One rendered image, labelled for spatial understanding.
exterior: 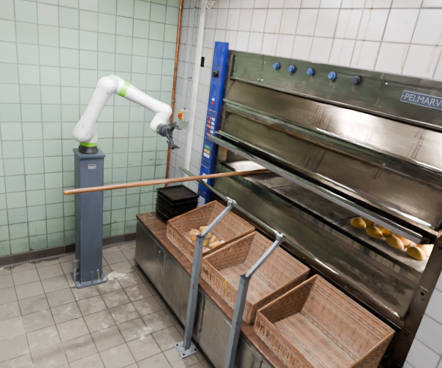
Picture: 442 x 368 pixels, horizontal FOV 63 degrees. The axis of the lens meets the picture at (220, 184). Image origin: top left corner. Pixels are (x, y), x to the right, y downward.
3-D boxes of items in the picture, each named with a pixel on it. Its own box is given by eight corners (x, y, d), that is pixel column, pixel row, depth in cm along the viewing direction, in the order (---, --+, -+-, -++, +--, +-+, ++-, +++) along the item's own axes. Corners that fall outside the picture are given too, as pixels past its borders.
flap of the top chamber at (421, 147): (226, 102, 295) (236, 78, 292) (456, 179, 161) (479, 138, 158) (222, 100, 292) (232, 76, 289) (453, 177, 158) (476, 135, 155)
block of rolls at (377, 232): (398, 210, 264) (400, 203, 262) (469, 242, 228) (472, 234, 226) (345, 223, 230) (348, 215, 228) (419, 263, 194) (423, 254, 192)
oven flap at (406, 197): (222, 133, 304) (231, 111, 302) (436, 231, 170) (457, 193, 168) (218, 131, 301) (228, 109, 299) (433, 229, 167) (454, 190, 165)
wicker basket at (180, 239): (212, 226, 332) (216, 198, 323) (251, 258, 290) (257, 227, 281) (164, 236, 304) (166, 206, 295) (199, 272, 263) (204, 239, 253)
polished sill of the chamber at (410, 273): (223, 166, 319) (223, 162, 318) (424, 282, 185) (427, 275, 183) (218, 167, 316) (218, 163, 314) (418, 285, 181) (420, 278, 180)
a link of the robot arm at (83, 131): (66, 138, 263) (98, 73, 247) (74, 133, 278) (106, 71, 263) (82, 147, 266) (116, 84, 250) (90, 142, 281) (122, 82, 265)
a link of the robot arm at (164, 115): (125, 98, 280) (123, 97, 269) (132, 85, 279) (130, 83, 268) (167, 121, 286) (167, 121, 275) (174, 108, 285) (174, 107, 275)
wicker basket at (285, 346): (307, 307, 242) (316, 272, 233) (383, 370, 200) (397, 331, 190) (250, 331, 215) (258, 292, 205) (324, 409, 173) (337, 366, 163)
